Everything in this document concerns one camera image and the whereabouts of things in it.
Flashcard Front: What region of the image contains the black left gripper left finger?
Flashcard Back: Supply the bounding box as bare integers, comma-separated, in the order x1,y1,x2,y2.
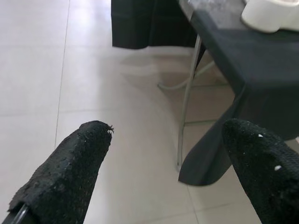
8,120,115,224

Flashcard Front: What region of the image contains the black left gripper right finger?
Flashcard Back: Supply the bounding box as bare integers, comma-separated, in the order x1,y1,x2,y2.
221,118,299,224

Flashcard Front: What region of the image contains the metal table frame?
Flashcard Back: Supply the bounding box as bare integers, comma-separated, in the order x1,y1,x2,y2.
157,35,220,172

